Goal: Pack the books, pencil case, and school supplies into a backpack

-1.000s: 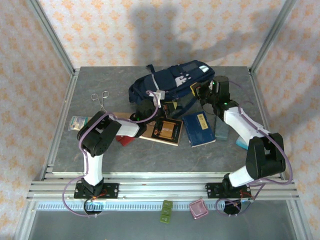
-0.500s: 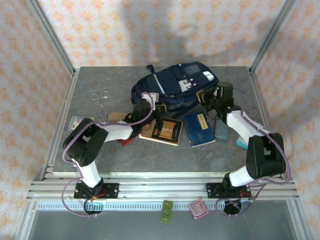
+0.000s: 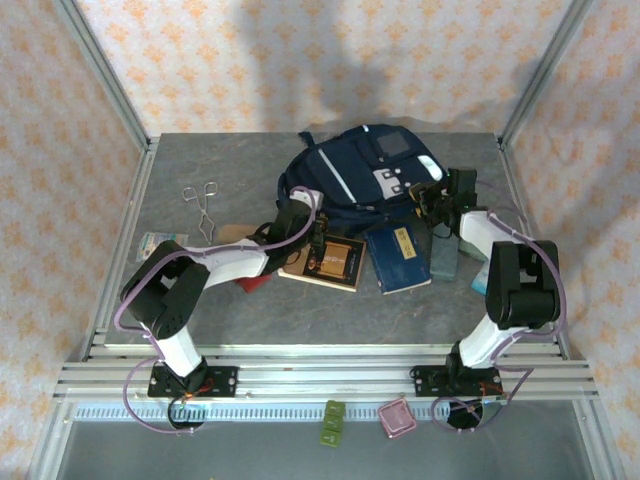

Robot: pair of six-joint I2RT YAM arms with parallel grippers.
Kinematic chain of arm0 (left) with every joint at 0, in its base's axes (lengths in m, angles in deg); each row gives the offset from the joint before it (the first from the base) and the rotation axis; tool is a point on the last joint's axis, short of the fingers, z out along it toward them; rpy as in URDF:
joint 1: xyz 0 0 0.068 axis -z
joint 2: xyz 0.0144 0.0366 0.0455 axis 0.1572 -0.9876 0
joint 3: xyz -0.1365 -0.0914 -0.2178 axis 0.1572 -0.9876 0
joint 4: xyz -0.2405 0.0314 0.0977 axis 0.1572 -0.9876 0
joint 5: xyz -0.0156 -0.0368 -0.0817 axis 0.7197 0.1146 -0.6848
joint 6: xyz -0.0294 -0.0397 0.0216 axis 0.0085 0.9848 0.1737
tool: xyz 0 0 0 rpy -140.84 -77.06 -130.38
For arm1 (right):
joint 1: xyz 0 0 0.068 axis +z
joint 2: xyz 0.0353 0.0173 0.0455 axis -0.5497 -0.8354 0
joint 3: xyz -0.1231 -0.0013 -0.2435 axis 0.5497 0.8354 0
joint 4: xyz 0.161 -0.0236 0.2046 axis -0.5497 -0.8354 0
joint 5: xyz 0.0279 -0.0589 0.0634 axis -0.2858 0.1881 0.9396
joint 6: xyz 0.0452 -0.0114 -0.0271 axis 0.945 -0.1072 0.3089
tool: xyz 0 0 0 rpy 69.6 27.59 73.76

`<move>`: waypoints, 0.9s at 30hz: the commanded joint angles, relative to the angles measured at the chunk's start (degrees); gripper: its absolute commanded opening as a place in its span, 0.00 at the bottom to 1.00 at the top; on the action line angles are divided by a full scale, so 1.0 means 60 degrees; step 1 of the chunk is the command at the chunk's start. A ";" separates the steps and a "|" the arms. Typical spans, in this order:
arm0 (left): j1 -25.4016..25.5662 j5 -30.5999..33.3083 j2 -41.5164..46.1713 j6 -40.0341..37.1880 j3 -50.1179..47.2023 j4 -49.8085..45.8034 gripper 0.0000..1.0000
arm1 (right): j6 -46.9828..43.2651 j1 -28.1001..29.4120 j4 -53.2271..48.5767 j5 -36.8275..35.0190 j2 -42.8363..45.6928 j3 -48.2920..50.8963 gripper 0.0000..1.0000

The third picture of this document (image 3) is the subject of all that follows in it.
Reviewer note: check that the dark grey pouch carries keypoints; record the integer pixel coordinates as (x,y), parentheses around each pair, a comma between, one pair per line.
(444,257)

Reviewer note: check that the blue hardcover book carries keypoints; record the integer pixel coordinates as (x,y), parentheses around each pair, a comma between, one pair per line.
(400,260)

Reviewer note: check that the tan pencil case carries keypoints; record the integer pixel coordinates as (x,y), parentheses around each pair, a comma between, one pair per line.
(235,234)

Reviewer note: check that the navy blue backpack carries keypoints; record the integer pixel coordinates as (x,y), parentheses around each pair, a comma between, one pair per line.
(360,175)

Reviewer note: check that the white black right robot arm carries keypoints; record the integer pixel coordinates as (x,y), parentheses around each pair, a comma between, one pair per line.
(520,280)

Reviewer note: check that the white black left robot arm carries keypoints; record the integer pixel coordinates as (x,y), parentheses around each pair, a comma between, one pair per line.
(175,350)

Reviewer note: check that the pink square plastic case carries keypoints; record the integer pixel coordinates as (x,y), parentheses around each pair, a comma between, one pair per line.
(397,419)

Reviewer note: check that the red snap wallet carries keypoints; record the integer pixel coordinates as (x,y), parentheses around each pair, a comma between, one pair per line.
(252,284)

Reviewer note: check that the metal scissor tongs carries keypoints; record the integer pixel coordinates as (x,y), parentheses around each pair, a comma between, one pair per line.
(204,220)

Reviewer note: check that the light blue white packet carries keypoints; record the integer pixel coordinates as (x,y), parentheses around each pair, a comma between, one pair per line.
(480,282)

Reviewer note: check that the small clear packet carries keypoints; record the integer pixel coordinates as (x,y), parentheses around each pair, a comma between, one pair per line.
(150,245)

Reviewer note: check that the aluminium side rail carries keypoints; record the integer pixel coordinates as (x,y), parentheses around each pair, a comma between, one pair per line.
(520,200)
(125,240)

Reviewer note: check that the aluminium front rail beam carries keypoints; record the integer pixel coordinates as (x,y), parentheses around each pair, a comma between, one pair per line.
(320,375)

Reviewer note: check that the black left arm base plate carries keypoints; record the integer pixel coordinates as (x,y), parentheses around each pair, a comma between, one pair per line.
(225,382)

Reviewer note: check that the aluminium frame post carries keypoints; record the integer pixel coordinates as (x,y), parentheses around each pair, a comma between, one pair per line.
(545,70)
(100,75)

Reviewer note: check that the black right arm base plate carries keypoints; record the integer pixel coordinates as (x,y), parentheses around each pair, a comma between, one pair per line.
(425,382)

